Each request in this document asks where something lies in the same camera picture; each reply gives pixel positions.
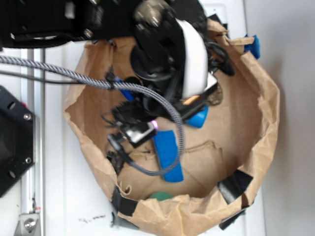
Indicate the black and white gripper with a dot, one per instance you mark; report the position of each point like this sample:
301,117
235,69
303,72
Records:
173,59

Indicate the green ball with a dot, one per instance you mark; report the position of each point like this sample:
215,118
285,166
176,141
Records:
160,196

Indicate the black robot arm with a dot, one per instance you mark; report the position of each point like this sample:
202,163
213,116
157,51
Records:
29,24

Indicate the brown rock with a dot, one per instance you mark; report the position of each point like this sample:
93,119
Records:
216,97

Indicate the blue plastic bottle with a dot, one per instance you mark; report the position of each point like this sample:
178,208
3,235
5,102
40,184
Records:
198,120

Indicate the blue painter tape strip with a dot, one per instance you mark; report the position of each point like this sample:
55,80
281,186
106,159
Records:
254,48

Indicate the blue sponge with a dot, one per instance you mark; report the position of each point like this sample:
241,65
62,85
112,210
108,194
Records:
166,149

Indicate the aluminium frame rail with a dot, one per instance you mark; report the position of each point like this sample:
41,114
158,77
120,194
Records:
32,180

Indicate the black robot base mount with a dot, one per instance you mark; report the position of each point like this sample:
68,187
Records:
16,148

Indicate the metal corner bracket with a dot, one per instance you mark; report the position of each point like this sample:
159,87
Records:
28,225

